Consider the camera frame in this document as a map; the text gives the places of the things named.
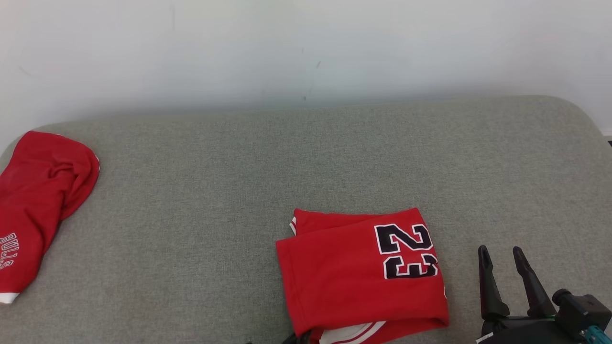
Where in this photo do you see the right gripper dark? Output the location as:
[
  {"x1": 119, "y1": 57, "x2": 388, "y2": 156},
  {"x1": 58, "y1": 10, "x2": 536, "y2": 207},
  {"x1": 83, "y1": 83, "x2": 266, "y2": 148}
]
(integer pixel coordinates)
[{"x1": 477, "y1": 245, "x2": 589, "y2": 344}]

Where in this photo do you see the red jersey number 23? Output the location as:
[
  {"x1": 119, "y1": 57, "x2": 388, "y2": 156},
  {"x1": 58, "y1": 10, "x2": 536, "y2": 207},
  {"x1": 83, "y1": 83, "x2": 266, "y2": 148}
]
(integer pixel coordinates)
[{"x1": 275, "y1": 207, "x2": 450, "y2": 344}]

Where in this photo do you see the red shorts Bulls print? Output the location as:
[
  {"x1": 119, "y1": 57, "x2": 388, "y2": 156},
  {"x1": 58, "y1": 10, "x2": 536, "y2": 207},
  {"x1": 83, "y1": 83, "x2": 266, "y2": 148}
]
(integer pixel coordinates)
[{"x1": 0, "y1": 130, "x2": 101, "y2": 305}]

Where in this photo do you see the grey fabric sofa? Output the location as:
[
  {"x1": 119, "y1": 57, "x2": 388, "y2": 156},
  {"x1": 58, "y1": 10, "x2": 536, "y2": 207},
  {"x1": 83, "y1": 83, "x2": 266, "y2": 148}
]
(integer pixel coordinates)
[{"x1": 0, "y1": 95, "x2": 612, "y2": 344}]

